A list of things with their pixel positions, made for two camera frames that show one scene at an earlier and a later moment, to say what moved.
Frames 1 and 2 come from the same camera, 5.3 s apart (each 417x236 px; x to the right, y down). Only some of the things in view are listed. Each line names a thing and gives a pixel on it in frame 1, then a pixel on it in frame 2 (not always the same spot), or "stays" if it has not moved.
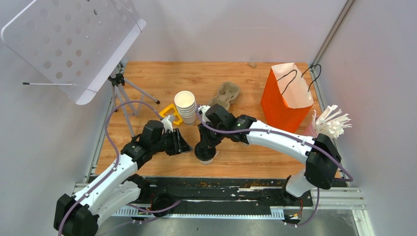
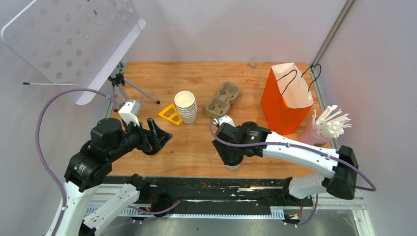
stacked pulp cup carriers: (228, 92) stays
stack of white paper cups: (186, 103) stays
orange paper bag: (285, 100) stays
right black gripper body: (212, 138) → (232, 152)
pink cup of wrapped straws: (328, 123) stays
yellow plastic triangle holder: (171, 109) stays
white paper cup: (206, 162) → (233, 167)
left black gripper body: (172, 144) → (143, 140)
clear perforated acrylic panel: (76, 44) stays
